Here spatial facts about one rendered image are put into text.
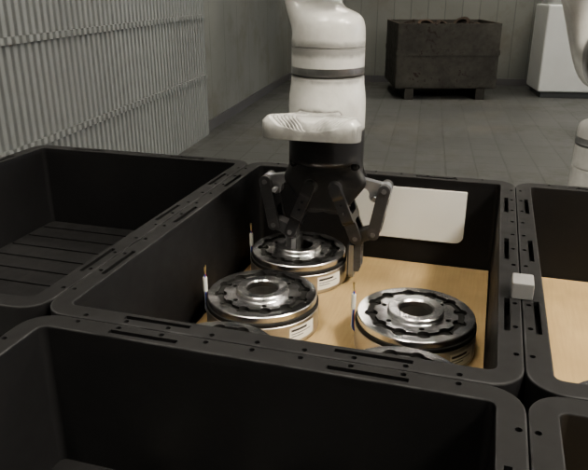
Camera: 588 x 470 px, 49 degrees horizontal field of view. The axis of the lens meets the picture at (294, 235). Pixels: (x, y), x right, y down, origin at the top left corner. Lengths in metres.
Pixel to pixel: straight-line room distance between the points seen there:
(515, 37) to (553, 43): 0.96
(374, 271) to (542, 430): 0.41
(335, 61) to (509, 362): 0.33
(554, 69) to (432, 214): 6.85
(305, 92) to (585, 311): 0.34
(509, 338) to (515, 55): 8.03
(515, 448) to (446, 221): 0.44
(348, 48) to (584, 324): 0.34
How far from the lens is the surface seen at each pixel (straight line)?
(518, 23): 8.38
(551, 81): 7.56
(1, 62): 2.96
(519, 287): 0.45
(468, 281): 0.72
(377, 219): 0.65
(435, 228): 0.74
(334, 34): 0.60
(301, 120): 0.58
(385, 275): 0.71
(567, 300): 0.71
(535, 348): 0.40
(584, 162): 0.93
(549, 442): 0.33
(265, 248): 0.70
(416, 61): 7.04
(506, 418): 0.34
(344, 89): 0.61
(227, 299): 0.59
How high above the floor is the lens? 1.13
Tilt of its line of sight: 21 degrees down
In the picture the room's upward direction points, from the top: straight up
